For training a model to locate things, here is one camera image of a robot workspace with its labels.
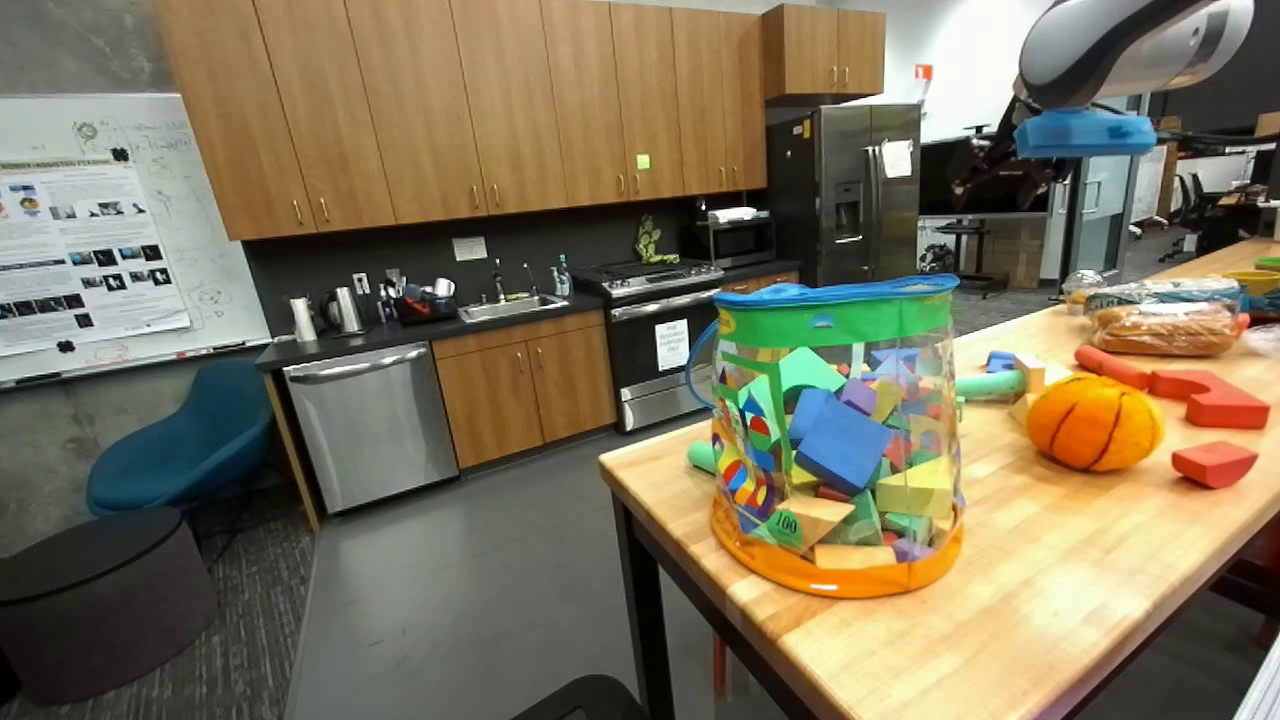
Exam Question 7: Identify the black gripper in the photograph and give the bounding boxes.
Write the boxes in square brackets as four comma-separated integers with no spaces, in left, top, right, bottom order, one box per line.
[987,90,1072,176]

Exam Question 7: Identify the long green foam cylinder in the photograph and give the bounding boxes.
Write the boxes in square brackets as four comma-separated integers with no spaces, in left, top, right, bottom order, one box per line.
[955,366,1034,409]

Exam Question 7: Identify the large blue foam block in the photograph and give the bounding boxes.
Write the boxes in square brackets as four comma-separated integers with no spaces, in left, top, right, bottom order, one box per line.
[793,388,895,497]

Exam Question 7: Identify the clear plastic food bag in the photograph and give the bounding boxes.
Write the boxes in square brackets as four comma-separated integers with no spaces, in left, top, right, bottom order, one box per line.
[1064,269,1258,317]

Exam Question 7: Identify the red rounded foam block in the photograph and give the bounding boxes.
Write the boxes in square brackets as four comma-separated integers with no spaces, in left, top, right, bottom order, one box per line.
[1168,439,1261,491]

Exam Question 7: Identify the stainless steel refrigerator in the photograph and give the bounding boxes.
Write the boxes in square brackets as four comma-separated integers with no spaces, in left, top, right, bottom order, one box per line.
[763,95,929,293]

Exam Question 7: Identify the black office chair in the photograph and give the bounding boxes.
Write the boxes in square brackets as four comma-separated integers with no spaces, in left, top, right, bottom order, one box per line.
[1178,166,1263,253]

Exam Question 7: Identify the wooden cabinet above fridge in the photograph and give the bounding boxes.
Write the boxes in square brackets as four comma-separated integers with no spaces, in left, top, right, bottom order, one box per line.
[757,0,890,98]

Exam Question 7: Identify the clear jar of blocks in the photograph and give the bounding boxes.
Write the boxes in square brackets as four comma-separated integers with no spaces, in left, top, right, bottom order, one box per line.
[706,270,967,599]

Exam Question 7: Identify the orange plush basketball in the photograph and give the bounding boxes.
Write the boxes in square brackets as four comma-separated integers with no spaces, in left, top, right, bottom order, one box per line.
[1021,371,1168,475]

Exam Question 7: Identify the silver toaster oven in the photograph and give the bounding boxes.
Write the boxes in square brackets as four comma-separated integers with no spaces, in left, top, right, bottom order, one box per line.
[694,201,776,265]

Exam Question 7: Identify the green plant decoration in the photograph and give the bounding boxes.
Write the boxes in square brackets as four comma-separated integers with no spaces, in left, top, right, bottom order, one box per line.
[633,216,685,269]

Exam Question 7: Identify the stainless steel stove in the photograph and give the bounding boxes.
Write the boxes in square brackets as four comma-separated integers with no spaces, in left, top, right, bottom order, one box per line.
[605,265,732,437]

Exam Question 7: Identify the kitchen sink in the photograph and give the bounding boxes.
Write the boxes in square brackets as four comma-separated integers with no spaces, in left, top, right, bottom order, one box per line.
[458,287,574,326]

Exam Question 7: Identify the wooden upper cabinets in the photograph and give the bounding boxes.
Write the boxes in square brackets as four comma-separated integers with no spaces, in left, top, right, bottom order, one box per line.
[151,0,772,244]

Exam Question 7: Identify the black table leg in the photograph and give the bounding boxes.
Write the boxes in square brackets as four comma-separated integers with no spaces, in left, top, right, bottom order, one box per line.
[613,491,677,720]

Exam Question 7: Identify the dish rack with dishes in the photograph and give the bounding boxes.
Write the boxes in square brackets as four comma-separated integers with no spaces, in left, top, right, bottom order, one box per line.
[377,269,459,326]

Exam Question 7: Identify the stainless steel dishwasher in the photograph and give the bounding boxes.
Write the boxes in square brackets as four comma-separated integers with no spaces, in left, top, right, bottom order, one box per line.
[282,341,466,518]

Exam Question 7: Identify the blue armchair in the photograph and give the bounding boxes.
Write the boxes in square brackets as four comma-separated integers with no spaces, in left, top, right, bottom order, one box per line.
[86,357,276,517]

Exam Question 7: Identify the whiteboard with posters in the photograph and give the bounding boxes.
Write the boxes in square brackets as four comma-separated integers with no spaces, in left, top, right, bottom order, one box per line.
[0,88,276,393]

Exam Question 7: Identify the dark round ottoman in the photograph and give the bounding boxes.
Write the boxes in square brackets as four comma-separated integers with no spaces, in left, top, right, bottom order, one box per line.
[0,502,220,708]

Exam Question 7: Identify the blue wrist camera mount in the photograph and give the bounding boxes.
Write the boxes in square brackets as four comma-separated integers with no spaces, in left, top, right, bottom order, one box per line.
[1011,108,1162,160]

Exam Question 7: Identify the large red foam bracket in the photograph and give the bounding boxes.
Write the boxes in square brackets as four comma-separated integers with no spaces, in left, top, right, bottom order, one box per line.
[1072,341,1272,433]

